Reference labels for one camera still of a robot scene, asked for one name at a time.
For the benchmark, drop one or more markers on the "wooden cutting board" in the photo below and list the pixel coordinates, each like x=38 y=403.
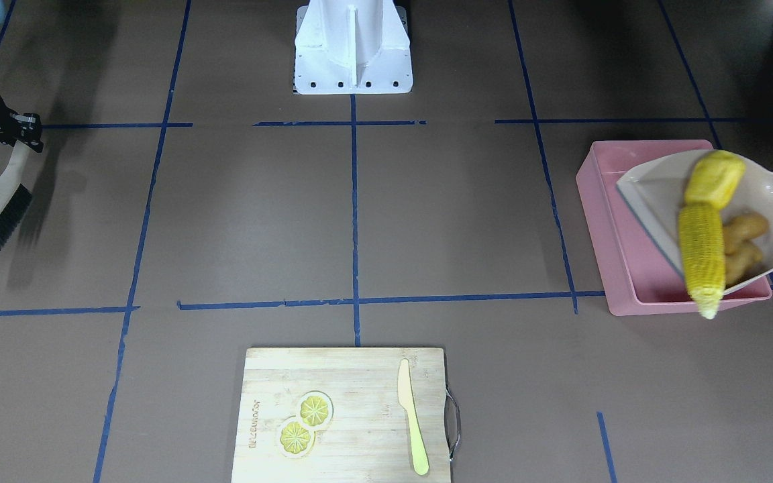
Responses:
x=367 y=439

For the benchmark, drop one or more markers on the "toy lemon slice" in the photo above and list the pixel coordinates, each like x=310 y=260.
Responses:
x=315 y=410
x=294 y=439

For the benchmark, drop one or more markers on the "brown toy ginger root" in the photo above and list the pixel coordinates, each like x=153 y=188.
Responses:
x=741 y=253

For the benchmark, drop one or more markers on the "pink plastic bin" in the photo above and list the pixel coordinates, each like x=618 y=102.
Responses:
x=637 y=278

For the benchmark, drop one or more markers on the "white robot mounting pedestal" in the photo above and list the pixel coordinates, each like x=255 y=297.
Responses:
x=352 y=48

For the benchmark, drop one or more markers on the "beige hand brush black bristles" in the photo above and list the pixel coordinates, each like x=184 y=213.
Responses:
x=15 y=198

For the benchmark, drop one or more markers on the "yellow plastic toy knife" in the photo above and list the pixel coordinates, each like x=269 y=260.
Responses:
x=419 y=461

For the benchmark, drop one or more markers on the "yellow toy corn cob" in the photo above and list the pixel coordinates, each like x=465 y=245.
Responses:
x=702 y=252

